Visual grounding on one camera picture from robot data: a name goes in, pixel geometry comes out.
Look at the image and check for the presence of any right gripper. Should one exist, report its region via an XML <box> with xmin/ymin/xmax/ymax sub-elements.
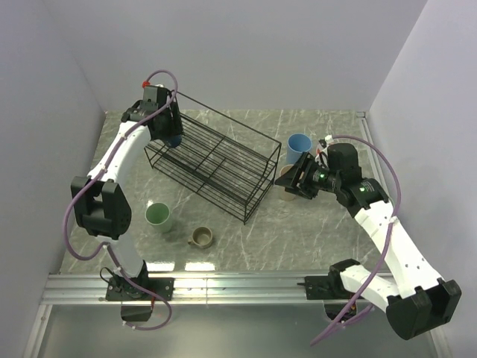
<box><xmin>274</xmin><ymin>151</ymin><xmax>341</xmax><ymax>200</ymax></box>

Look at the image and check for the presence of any dark blue glazed mug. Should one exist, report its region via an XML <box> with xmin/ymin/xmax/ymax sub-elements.
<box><xmin>164</xmin><ymin>135</ymin><xmax>182</xmax><ymax>148</ymax></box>

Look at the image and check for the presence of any beige ceramic mug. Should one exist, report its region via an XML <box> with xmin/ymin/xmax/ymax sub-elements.
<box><xmin>188</xmin><ymin>227</ymin><xmax>213</xmax><ymax>249</ymax></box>

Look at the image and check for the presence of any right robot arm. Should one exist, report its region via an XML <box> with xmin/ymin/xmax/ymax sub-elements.
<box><xmin>275</xmin><ymin>143</ymin><xmax>461</xmax><ymax>344</ymax></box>

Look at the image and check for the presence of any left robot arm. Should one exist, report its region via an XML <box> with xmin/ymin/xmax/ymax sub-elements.
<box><xmin>71</xmin><ymin>83</ymin><xmax>183</xmax><ymax>300</ymax></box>

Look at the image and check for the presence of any blue plastic tumbler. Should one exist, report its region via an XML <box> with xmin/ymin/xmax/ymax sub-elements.
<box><xmin>286</xmin><ymin>134</ymin><xmax>312</xmax><ymax>164</ymax></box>

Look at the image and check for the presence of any beige plastic tumbler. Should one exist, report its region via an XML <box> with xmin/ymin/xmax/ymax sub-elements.
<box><xmin>279</xmin><ymin>164</ymin><xmax>299</xmax><ymax>202</ymax></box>

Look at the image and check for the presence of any green tumbler left side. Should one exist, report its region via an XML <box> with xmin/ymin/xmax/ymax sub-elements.
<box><xmin>145</xmin><ymin>203</ymin><xmax>172</xmax><ymax>233</ymax></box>

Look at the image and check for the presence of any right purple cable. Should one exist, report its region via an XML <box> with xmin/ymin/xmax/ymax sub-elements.
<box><xmin>309</xmin><ymin>135</ymin><xmax>401</xmax><ymax>346</ymax></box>

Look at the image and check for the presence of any aluminium side rail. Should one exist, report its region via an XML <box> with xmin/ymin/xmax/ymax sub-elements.
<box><xmin>356</xmin><ymin>111</ymin><xmax>382</xmax><ymax>183</ymax></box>

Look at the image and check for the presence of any black wire dish rack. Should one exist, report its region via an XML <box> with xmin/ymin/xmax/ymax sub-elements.
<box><xmin>145</xmin><ymin>93</ymin><xmax>282</xmax><ymax>223</ymax></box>

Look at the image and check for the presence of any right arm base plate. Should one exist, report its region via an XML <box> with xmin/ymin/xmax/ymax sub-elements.
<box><xmin>297</xmin><ymin>276</ymin><xmax>336</xmax><ymax>301</ymax></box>

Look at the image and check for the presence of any aluminium mounting rail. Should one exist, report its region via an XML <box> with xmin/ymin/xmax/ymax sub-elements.
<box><xmin>40</xmin><ymin>271</ymin><xmax>327</xmax><ymax>306</ymax></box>

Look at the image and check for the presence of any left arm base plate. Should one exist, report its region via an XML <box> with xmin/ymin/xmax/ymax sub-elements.
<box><xmin>105</xmin><ymin>276</ymin><xmax>175</xmax><ymax>302</ymax></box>

